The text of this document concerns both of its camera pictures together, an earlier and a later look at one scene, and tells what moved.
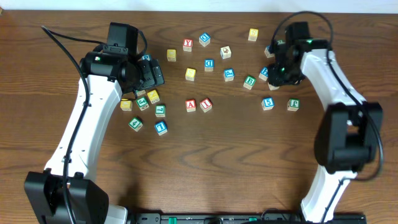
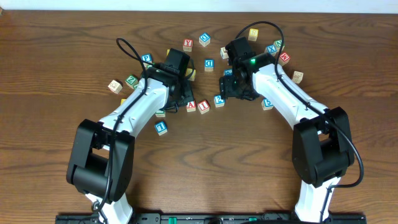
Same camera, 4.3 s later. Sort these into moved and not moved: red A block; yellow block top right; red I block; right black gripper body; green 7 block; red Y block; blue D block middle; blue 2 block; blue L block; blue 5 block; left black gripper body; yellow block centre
Moved: left black gripper body; right black gripper body; blue 2 block; red I block
Not moved: red A block; yellow block top right; yellow block centre; blue 5 block; red Y block; green 7 block; blue L block; blue D block middle
